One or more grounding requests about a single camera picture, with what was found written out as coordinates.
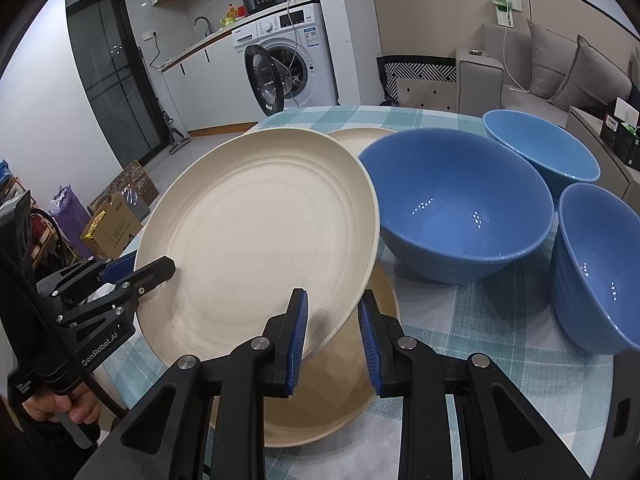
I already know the white kitchen counter cabinet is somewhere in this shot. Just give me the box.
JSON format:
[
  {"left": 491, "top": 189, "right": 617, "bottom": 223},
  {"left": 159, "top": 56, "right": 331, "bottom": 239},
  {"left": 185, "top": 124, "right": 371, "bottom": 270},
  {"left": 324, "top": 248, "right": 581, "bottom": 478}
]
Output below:
[{"left": 160, "top": 10, "right": 261, "bottom": 136}]

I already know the white washing machine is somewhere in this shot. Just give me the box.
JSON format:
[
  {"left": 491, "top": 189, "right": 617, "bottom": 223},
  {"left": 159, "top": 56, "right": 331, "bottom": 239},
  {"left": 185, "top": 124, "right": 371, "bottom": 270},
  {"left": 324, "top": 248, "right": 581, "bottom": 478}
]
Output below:
[{"left": 231, "top": 2, "right": 340, "bottom": 113}]

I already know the blue ceramic bowl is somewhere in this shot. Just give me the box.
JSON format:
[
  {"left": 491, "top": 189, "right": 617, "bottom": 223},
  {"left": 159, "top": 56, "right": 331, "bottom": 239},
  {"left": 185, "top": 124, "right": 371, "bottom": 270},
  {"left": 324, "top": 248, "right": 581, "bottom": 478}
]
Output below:
[
  {"left": 550, "top": 183, "right": 640, "bottom": 356},
  {"left": 357, "top": 128, "right": 556, "bottom": 285},
  {"left": 482, "top": 109, "right": 601, "bottom": 201}
]

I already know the black product box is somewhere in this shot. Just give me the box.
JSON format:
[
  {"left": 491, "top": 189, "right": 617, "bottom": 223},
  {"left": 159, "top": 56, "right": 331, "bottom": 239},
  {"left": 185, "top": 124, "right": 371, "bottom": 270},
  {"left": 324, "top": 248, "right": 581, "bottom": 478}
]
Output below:
[{"left": 600, "top": 107, "right": 640, "bottom": 171}]

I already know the grey sofa cushion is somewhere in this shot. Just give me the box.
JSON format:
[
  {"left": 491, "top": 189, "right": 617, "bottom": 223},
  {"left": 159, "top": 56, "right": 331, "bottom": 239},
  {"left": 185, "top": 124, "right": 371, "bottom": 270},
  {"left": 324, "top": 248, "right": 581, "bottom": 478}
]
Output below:
[
  {"left": 527, "top": 19, "right": 581, "bottom": 101},
  {"left": 547, "top": 35, "right": 633, "bottom": 113}
]

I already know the black glass door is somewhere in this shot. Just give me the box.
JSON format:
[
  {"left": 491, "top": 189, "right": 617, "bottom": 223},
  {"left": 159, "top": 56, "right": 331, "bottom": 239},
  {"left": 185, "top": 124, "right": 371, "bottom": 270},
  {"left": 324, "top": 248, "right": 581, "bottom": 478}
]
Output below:
[{"left": 66, "top": 0, "right": 168, "bottom": 163}]

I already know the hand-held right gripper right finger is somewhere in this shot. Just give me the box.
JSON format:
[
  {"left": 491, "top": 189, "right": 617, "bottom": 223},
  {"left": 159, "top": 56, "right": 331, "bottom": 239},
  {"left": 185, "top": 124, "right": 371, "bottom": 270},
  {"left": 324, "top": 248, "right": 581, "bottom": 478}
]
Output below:
[{"left": 356, "top": 290, "right": 591, "bottom": 480}]

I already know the grey sofa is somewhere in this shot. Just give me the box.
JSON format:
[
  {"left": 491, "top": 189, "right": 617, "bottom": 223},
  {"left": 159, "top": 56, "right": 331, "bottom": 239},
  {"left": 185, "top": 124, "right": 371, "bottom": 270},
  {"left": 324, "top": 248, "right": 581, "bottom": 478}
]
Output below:
[{"left": 455, "top": 22, "right": 640, "bottom": 161}]

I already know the cream round plate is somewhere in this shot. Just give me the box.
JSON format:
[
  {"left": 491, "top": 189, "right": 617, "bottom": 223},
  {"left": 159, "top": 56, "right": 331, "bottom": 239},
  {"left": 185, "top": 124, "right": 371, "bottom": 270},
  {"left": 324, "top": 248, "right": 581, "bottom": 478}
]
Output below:
[
  {"left": 134, "top": 128, "right": 382, "bottom": 361},
  {"left": 210, "top": 260, "right": 401, "bottom": 448},
  {"left": 326, "top": 128, "right": 398, "bottom": 158}
]

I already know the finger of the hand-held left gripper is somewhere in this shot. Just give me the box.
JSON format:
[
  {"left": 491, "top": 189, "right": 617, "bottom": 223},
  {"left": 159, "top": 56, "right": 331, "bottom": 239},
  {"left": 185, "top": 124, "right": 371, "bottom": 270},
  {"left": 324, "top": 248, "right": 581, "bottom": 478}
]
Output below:
[
  {"left": 54, "top": 256, "right": 177, "bottom": 331},
  {"left": 34, "top": 251, "right": 137, "bottom": 306}
]

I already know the brown cardboard box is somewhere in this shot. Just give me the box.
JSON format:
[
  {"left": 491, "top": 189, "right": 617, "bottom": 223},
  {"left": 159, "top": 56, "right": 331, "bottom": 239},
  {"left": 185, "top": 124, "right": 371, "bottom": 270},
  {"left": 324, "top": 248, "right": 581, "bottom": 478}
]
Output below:
[{"left": 80, "top": 192, "right": 146, "bottom": 258}]

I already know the grey stick vacuum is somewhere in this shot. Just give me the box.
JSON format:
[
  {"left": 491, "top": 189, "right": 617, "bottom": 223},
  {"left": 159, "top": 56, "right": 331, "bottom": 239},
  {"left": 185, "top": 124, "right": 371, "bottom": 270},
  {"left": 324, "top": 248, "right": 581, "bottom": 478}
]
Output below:
[{"left": 159, "top": 107, "right": 192, "bottom": 155}]

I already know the beige side cabinet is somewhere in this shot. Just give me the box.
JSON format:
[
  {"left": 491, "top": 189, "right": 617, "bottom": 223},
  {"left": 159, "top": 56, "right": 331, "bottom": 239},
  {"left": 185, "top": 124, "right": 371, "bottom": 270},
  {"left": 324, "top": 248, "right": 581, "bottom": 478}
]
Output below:
[{"left": 565, "top": 105, "right": 640, "bottom": 201}]

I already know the white charging cable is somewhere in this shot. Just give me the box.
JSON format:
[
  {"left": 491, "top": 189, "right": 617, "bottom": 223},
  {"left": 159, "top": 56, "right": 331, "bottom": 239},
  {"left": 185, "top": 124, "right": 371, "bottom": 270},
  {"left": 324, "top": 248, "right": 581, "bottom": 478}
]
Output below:
[{"left": 501, "top": 22, "right": 532, "bottom": 93}]

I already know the white small box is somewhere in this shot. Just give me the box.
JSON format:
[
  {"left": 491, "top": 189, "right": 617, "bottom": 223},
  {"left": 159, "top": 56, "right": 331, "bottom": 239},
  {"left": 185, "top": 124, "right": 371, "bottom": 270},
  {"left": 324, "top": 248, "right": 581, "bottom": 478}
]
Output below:
[{"left": 614, "top": 98, "right": 640, "bottom": 126}]

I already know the white wall power strip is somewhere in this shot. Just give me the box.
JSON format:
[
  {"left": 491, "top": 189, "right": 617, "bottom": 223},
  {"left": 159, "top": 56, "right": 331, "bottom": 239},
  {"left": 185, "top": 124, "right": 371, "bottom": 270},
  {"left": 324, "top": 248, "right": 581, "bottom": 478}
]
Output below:
[{"left": 492, "top": 0, "right": 518, "bottom": 28}]

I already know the person's left hand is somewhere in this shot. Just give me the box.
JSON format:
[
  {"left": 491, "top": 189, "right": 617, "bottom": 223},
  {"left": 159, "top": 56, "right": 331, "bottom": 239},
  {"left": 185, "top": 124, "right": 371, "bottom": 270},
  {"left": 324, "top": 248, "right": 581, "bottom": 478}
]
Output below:
[{"left": 22, "top": 385, "right": 103, "bottom": 426}]

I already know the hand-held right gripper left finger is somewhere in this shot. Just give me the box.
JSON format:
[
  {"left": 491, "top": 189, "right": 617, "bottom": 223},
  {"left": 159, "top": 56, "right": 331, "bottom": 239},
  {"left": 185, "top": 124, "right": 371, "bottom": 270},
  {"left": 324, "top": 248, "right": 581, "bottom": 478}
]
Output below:
[{"left": 75, "top": 287, "right": 311, "bottom": 480}]

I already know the purple plastic bag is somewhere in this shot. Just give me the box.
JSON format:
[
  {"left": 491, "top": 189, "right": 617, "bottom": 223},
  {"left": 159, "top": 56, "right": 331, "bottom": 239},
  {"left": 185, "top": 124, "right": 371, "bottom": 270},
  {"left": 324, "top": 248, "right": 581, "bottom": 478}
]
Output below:
[{"left": 48, "top": 185, "right": 93, "bottom": 256}]

